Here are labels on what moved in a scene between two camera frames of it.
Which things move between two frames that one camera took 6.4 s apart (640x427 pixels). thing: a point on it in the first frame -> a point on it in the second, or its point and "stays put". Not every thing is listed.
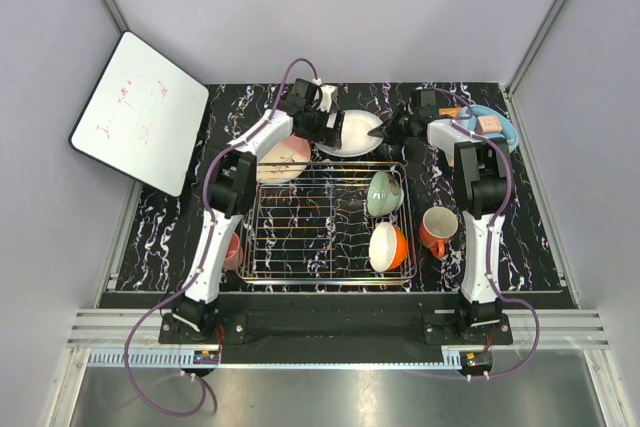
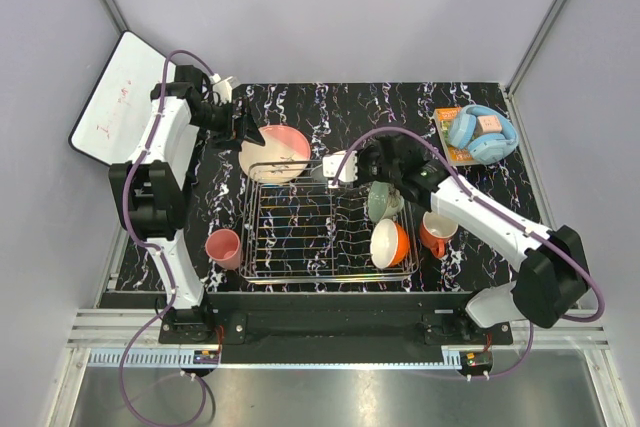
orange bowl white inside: [388, 247] stays put
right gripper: [387, 129] -> [361, 154]
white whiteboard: [143, 115] stays put
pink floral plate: [284, 162] stays put
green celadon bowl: [385, 194] stays put
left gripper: [328, 136] -> [249, 129]
